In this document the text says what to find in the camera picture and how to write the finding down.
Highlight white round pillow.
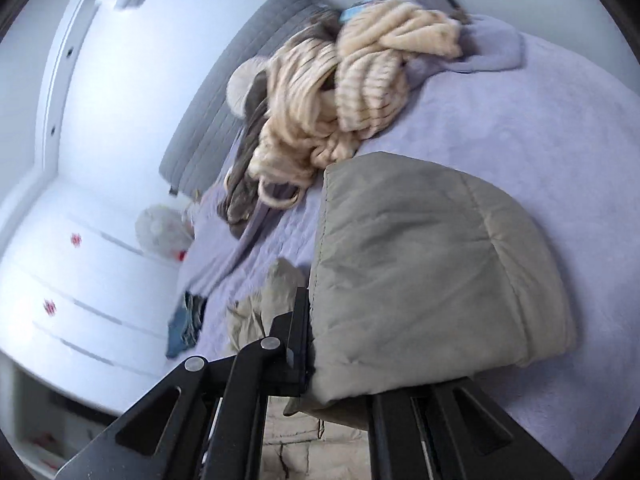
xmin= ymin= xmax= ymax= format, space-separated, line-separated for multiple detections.
xmin=226 ymin=56 xmax=274 ymax=114

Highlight beige puffer jacket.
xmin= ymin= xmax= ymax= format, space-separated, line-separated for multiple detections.
xmin=225 ymin=151 xmax=577 ymax=480

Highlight light blue cloth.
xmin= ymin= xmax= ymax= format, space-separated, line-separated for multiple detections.
xmin=340 ymin=2 xmax=375 ymax=24

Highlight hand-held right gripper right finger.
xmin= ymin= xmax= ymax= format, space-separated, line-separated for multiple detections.
xmin=369 ymin=375 xmax=574 ymax=480

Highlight white open shelf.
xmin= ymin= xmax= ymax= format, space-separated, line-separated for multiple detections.
xmin=0 ymin=355 xmax=117 ymax=472

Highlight grey padded headboard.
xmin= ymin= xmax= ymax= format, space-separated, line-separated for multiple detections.
xmin=159 ymin=0 xmax=346 ymax=199

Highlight blue jeans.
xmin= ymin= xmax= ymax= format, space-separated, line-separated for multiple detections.
xmin=166 ymin=291 xmax=209 ymax=359

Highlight cream striped fuzzy garment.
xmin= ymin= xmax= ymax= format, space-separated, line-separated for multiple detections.
xmin=248 ymin=0 xmax=464 ymax=209

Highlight white drawer cabinet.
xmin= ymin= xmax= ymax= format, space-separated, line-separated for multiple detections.
xmin=0 ymin=170 xmax=197 ymax=413

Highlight lavender fleece blanket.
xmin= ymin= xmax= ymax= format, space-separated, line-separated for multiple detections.
xmin=175 ymin=14 xmax=640 ymax=480

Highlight brown garment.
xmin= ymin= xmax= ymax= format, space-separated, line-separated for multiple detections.
xmin=222 ymin=71 xmax=302 ymax=239

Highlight white plastic bag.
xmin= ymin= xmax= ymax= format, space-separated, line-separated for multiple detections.
xmin=135 ymin=205 xmax=197 ymax=262

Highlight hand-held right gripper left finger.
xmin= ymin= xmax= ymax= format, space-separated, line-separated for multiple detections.
xmin=55 ymin=286 xmax=316 ymax=480

